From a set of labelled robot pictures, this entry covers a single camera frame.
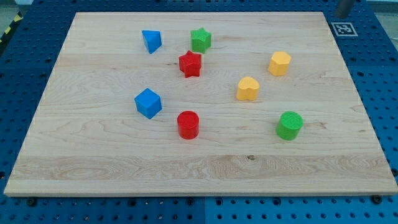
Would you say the light wooden board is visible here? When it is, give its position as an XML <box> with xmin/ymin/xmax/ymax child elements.
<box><xmin>4</xmin><ymin>12</ymin><xmax>397</xmax><ymax>197</ymax></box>

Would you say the yellow hexagon block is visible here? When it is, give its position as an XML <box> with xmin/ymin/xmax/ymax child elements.
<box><xmin>268</xmin><ymin>51</ymin><xmax>292</xmax><ymax>76</ymax></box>

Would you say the yellow heart block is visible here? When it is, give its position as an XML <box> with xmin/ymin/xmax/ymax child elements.
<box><xmin>236</xmin><ymin>77</ymin><xmax>260</xmax><ymax>101</ymax></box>

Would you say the green star block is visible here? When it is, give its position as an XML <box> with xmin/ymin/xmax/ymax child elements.
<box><xmin>190</xmin><ymin>28</ymin><xmax>211</xmax><ymax>54</ymax></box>

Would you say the red cylinder block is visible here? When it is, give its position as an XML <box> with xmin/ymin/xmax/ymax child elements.
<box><xmin>177</xmin><ymin>111</ymin><xmax>200</xmax><ymax>139</ymax></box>

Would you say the blue triangular prism block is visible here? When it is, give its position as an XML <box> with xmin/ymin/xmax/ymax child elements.
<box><xmin>142</xmin><ymin>30</ymin><xmax>162</xmax><ymax>54</ymax></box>

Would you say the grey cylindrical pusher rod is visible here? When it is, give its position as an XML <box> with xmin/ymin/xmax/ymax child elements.
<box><xmin>334</xmin><ymin>0</ymin><xmax>355</xmax><ymax>19</ymax></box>

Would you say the green cylinder block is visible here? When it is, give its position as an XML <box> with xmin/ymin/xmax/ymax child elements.
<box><xmin>275</xmin><ymin>111</ymin><xmax>303</xmax><ymax>141</ymax></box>

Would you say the yellow black hazard tape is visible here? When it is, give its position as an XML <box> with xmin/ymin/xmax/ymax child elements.
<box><xmin>1</xmin><ymin>11</ymin><xmax>23</xmax><ymax>45</ymax></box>

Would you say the blue cube block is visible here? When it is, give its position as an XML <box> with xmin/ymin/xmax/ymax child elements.
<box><xmin>134</xmin><ymin>88</ymin><xmax>162</xmax><ymax>119</ymax></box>

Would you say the red star block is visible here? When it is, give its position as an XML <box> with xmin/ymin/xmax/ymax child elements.
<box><xmin>178</xmin><ymin>50</ymin><xmax>201</xmax><ymax>78</ymax></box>

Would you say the white fiducial marker tag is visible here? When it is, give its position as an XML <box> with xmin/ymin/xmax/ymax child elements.
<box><xmin>331</xmin><ymin>22</ymin><xmax>358</xmax><ymax>37</ymax></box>

